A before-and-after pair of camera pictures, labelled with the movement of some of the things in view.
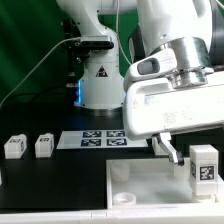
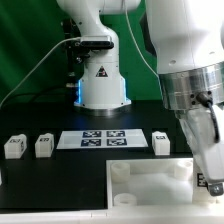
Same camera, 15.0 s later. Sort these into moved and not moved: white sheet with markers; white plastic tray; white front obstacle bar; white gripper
Moved: white gripper
Not moved: white sheet with markers; white front obstacle bar; white plastic tray
